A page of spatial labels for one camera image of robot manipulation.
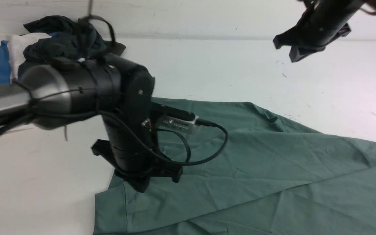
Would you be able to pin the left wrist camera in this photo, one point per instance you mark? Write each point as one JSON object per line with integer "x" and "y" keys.
{"x": 173, "y": 118}

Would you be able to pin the green long-sleeve top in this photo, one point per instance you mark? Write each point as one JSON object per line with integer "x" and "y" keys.
{"x": 275, "y": 177}

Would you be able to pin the white garment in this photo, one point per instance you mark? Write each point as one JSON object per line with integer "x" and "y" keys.
{"x": 16, "y": 46}

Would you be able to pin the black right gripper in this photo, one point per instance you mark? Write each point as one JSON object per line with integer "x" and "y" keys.
{"x": 323, "y": 22}

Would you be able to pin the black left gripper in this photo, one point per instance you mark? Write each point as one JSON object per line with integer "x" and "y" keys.
{"x": 132, "y": 147}

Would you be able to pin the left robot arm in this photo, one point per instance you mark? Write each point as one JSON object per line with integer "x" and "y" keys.
{"x": 118, "y": 90}

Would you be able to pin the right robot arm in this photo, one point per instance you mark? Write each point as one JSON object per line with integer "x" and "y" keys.
{"x": 323, "y": 22}

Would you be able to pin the dark green crumpled garment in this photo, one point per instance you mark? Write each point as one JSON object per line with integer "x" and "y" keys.
{"x": 69, "y": 39}

